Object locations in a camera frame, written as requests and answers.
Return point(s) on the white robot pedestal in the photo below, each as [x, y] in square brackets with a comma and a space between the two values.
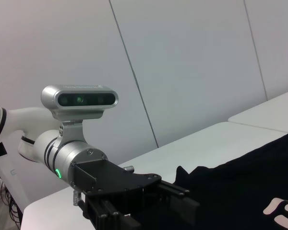
[12, 184]

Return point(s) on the black T-shirt with white lettering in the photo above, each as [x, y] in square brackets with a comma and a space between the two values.
[230, 191]

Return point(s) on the small silver knurled knob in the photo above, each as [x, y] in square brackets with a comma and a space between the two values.
[128, 168]

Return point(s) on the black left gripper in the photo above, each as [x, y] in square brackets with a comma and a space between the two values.
[110, 175]

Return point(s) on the silver camera mount bracket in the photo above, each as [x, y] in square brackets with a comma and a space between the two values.
[73, 131]

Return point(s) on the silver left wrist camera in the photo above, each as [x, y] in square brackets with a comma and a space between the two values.
[79, 99]

